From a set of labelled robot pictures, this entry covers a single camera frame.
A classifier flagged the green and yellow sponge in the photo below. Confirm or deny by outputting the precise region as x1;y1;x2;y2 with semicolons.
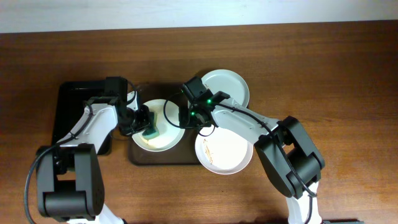
142;111;160;141

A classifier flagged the white plate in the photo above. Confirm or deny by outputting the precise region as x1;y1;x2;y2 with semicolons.
195;126;253;175
132;99;185;152

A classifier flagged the pale blue plate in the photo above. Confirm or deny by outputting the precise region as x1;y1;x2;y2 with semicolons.
201;69;250;107

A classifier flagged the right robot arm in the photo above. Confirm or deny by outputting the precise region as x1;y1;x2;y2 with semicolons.
181;77;325;223

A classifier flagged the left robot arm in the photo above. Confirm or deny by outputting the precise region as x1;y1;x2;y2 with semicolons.
24;77;154;223

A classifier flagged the dark brown serving tray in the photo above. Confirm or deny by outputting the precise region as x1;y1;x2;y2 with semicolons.
127;83;200;166

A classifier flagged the black rectangular sponge tray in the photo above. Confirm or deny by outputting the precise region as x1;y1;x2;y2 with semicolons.
52;80;118;155

